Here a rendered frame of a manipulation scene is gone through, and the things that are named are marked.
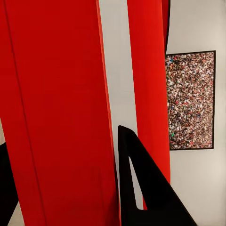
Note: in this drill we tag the coffee table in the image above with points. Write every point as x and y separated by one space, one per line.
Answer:
17 217

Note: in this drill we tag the radio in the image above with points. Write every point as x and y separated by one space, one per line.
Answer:
71 72

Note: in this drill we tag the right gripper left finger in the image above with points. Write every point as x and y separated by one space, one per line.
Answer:
8 193

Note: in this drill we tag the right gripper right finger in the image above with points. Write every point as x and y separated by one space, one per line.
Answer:
164 208

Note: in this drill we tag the picture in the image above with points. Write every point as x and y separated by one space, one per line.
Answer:
190 86

